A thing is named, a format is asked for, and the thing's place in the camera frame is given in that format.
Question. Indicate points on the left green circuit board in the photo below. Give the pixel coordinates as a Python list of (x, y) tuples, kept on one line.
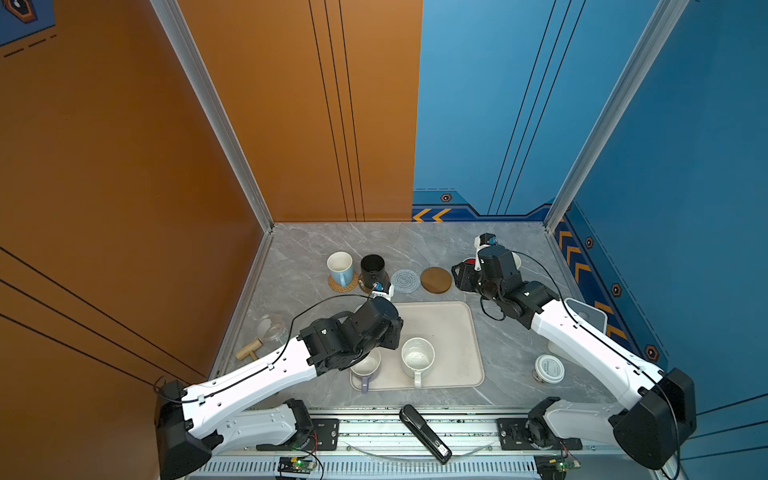
[(298, 467)]

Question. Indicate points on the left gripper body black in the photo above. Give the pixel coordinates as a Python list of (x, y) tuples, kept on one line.
[(390, 339)]

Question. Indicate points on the black stapler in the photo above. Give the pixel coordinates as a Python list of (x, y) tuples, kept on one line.
[(420, 428)]

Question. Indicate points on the beige serving tray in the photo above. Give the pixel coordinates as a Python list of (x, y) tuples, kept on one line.
[(449, 327)]

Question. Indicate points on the glossy dark brown coaster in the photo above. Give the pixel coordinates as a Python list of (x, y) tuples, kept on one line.
[(366, 289)]

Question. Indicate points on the round wooden coaster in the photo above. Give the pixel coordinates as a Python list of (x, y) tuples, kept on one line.
[(436, 280)]

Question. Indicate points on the clear plastic jar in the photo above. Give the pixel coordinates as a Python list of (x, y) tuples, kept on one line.
[(272, 330)]

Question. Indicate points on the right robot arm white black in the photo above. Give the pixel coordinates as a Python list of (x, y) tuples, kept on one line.
[(654, 411)]

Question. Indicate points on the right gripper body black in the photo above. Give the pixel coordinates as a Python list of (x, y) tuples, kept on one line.
[(471, 280)]

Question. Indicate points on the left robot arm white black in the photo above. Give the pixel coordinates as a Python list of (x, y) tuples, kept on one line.
[(193, 423)]

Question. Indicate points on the rattan woven coaster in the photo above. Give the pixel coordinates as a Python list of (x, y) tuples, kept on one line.
[(352, 285)]

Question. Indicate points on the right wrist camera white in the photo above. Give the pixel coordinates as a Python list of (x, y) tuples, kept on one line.
[(480, 242)]

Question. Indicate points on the white tissue box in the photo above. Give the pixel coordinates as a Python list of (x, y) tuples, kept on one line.
[(592, 315)]

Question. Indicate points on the wooden mallet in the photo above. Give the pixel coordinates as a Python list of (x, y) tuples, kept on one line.
[(249, 350)]

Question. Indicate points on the blue grey woven coaster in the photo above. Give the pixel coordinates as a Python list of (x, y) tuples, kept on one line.
[(405, 281)]

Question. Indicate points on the white mug purple handle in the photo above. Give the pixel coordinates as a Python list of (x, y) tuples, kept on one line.
[(364, 371)]

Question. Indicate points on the right circuit board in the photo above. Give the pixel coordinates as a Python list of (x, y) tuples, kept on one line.
[(551, 468)]

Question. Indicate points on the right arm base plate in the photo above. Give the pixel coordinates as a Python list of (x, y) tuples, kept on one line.
[(510, 433)]

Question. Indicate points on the black mug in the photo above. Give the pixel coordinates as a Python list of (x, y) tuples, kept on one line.
[(372, 269)]

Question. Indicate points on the light blue mug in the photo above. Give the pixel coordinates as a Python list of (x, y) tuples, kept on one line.
[(341, 267)]

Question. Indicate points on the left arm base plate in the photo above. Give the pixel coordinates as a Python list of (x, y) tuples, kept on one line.
[(323, 437)]

